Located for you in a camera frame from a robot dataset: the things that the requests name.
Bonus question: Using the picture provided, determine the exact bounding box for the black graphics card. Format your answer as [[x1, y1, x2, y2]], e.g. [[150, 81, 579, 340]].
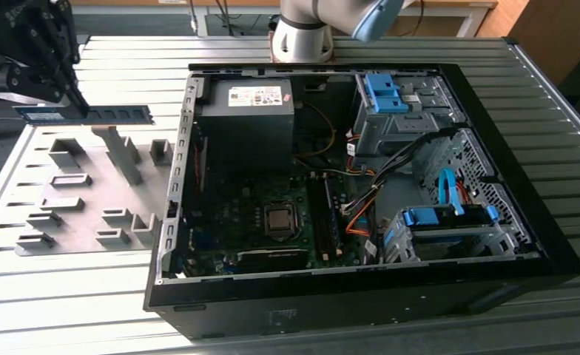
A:
[[237, 248, 310, 274]]

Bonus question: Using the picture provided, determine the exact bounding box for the black and white wire bundle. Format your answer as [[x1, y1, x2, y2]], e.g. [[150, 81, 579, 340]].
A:
[[338, 184, 385, 217]]

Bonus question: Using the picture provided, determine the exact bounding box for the hard disk in blue carrier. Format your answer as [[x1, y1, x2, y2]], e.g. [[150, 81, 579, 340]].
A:
[[400, 204, 499, 229]]

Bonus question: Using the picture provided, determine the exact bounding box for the light blue SATA cable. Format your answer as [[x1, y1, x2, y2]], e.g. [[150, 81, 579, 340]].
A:
[[437, 168, 464, 216]]

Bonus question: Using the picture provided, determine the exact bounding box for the orange looped wire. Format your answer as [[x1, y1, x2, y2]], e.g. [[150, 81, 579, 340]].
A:
[[293, 102, 338, 166]]

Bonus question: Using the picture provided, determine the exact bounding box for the yellow power wire bundle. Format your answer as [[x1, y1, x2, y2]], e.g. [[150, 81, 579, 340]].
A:
[[318, 166, 376, 179]]

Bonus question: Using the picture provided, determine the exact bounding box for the orange yellow wire bundle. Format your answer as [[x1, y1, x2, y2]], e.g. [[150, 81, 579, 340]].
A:
[[342, 210, 373, 237]]

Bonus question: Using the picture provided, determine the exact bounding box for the silver CPU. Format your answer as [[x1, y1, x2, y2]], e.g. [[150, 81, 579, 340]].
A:
[[266, 209, 293, 232]]

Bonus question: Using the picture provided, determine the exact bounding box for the CPU socket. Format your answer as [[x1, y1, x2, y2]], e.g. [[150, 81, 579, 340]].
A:
[[260, 199, 301, 242]]

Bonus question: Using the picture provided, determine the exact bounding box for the brown wooden cabinet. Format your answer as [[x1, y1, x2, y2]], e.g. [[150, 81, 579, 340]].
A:
[[476, 0, 580, 88]]

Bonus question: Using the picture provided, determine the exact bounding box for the grey power supply unit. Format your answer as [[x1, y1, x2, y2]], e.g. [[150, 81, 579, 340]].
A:
[[198, 78, 297, 167]]

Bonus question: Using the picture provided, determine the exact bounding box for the blue plastic drive latch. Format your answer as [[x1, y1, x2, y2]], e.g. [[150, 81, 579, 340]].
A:
[[362, 72, 412, 114]]

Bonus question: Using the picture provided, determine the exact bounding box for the black open PC case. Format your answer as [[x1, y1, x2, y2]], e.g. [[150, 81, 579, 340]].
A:
[[142, 62, 580, 341]]

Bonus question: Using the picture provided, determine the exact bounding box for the green motherboard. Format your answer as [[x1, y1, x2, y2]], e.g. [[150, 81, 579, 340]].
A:
[[184, 172, 369, 277]]

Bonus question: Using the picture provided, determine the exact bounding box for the grey metal drive cage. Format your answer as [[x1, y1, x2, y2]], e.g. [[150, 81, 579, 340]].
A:
[[352, 72, 468, 158]]

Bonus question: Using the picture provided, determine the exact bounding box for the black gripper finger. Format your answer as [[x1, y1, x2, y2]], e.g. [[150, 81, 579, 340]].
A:
[[2, 61, 77, 120], [48, 14, 89, 120]]

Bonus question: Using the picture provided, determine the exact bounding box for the grey parts rack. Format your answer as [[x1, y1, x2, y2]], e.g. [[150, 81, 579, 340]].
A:
[[13, 124, 177, 258]]

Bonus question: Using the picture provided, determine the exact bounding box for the silver disk bay cage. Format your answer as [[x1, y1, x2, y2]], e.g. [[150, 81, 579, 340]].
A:
[[378, 205, 523, 263]]

